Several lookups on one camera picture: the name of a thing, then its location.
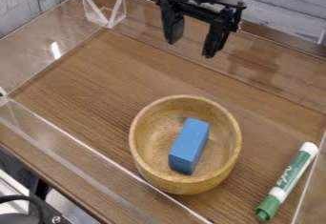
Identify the green white marker pen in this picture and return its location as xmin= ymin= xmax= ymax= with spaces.
xmin=257 ymin=142 xmax=318 ymax=222

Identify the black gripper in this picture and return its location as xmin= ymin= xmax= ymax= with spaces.
xmin=156 ymin=0 xmax=247 ymax=58

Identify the black cable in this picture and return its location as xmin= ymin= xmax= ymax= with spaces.
xmin=0 ymin=194 xmax=46 ymax=224

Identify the blue rectangular block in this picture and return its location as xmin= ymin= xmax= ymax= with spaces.
xmin=169 ymin=117 xmax=210 ymax=174

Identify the brown wooden bowl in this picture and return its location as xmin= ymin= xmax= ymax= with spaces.
xmin=128 ymin=94 xmax=242 ymax=195

